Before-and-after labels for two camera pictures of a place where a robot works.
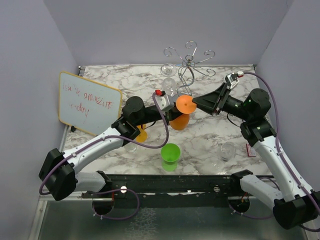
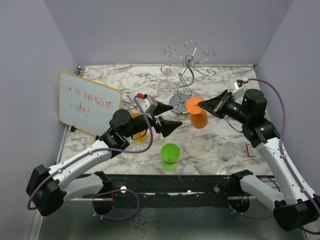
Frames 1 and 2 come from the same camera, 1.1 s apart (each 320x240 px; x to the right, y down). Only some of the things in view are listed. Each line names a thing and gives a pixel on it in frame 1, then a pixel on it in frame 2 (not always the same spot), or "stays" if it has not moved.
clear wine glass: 226,151 stays
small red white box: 250,151 stays
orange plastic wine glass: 185,105 → 198,116
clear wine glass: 130,147 stays
